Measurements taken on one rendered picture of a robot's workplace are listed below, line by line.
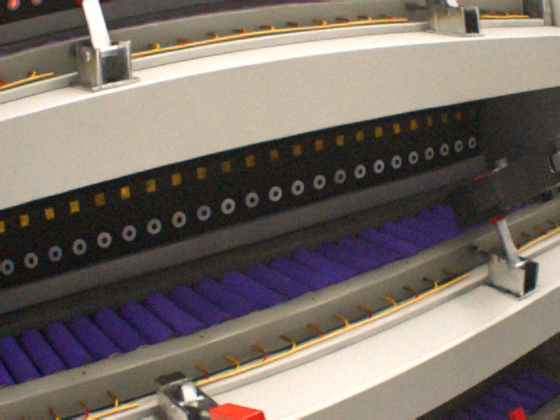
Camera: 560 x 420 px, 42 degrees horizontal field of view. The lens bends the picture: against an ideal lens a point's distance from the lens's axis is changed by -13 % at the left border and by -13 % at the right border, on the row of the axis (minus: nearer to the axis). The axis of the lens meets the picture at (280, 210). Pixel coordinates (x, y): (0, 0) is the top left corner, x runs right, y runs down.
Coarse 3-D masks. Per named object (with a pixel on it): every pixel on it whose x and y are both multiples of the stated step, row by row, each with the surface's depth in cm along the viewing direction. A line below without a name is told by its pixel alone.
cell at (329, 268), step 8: (296, 256) 61; (304, 256) 60; (312, 256) 60; (320, 256) 60; (304, 264) 60; (312, 264) 59; (320, 264) 59; (328, 264) 58; (336, 264) 58; (320, 272) 58; (328, 272) 58; (336, 272) 57; (344, 272) 57; (352, 272) 56; (336, 280) 57; (344, 280) 56
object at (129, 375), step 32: (512, 224) 62; (544, 224) 65; (416, 256) 57; (448, 256) 58; (352, 288) 53; (384, 288) 54; (416, 288) 56; (256, 320) 49; (288, 320) 50; (320, 320) 52; (128, 352) 46; (160, 352) 46; (192, 352) 46; (224, 352) 48; (256, 352) 49; (288, 352) 48; (32, 384) 42; (64, 384) 42; (96, 384) 43; (128, 384) 44; (0, 416) 39; (32, 416) 41; (64, 416) 42; (96, 416) 41
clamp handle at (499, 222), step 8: (480, 176) 56; (504, 216) 56; (496, 224) 55; (504, 224) 56; (504, 232) 55; (504, 240) 55; (512, 240) 55; (504, 248) 55; (512, 248) 55; (512, 256) 55; (512, 264) 55
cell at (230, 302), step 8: (208, 280) 57; (200, 288) 56; (208, 288) 56; (216, 288) 55; (224, 288) 55; (208, 296) 55; (216, 296) 55; (224, 296) 54; (232, 296) 54; (216, 304) 54; (224, 304) 54; (232, 304) 53; (240, 304) 53; (248, 304) 53; (232, 312) 53; (240, 312) 52; (248, 312) 52
